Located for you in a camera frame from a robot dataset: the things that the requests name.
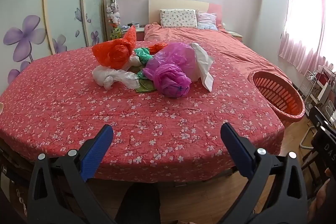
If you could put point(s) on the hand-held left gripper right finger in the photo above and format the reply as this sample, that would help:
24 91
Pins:
236 151

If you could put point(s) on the knotted white plastic bag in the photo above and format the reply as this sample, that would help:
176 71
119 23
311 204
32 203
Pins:
113 77

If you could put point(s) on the person's right hand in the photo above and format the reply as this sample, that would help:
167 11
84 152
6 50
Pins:
324 203

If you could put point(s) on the bed with pink duvet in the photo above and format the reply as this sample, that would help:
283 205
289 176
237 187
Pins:
223 43

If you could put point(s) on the large orange plastic bag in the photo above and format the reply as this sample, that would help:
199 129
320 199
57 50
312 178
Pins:
113 52

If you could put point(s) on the twisted small orange plastic bag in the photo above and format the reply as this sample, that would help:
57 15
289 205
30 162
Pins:
157 47

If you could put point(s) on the dark green plastic bag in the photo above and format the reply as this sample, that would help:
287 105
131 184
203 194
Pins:
143 53

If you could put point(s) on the pink plastic bag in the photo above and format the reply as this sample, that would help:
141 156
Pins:
170 79

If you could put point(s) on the yellow-green plastic bag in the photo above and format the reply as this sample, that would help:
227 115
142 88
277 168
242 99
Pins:
145 86

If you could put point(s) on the beige nightstand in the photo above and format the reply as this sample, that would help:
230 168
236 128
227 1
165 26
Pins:
235 35

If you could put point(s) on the coral plastic laundry basket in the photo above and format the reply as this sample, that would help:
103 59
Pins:
286 106

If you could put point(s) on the pink and white nightstand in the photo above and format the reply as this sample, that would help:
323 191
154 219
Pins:
139 35

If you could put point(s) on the green plush toy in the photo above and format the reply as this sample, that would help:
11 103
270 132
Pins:
116 33

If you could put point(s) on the flower-print sliding wardrobe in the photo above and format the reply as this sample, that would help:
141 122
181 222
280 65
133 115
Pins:
63 3

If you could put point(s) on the striped pink pillow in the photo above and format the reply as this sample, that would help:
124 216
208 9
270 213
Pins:
207 21

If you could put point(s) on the red floral bedspread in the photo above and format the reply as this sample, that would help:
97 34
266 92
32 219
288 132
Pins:
131 119

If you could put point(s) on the clear tube of plush toys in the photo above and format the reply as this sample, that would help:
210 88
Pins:
114 11

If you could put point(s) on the floral white pillow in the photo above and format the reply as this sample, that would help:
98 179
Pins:
178 18

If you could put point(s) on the pink curtain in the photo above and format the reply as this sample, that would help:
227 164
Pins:
302 16

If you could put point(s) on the white metal tube frame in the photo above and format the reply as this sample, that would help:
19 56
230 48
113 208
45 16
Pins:
304 144

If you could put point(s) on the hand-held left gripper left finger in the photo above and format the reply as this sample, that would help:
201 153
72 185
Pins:
95 153

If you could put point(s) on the beige and pink headboard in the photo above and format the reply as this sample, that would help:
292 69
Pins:
178 5

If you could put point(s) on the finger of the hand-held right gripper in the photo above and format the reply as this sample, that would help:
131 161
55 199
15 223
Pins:
316 115

